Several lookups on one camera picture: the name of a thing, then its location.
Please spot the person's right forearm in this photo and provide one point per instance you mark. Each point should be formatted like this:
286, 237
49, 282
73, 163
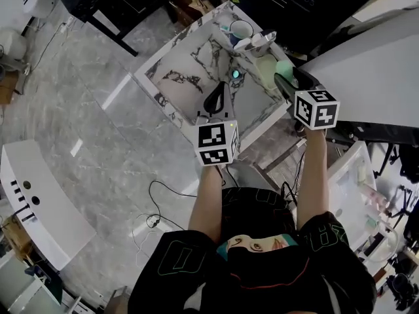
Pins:
311, 175

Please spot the person's left forearm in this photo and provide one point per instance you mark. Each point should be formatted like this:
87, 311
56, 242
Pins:
204, 201

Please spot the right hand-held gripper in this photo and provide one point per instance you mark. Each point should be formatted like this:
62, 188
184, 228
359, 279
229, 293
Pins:
316, 110

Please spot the black tripod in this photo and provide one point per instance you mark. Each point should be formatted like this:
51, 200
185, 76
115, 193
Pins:
397, 182

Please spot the blue and white cup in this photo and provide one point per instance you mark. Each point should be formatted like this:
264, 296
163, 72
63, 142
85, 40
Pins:
240, 31

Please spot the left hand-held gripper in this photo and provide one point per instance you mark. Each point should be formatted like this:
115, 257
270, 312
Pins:
212, 139

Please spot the small teal object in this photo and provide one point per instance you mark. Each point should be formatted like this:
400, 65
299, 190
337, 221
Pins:
235, 74

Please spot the white curved counter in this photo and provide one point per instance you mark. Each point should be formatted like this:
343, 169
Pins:
39, 201

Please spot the pale green bowl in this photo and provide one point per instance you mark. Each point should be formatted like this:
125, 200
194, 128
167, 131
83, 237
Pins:
265, 70

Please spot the white plastic storage bin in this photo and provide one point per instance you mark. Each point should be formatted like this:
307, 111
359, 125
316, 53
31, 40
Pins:
352, 188

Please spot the black bin appliance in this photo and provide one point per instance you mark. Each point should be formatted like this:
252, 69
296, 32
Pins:
294, 8

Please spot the black marble table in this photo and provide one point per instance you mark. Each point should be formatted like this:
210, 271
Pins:
114, 2

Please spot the person's black printed shirt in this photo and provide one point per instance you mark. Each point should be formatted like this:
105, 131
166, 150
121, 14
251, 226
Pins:
262, 289

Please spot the white power strip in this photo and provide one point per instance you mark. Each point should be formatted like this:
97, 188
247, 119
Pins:
70, 20

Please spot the chrome faucet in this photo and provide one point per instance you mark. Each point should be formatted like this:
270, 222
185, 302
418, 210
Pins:
258, 39

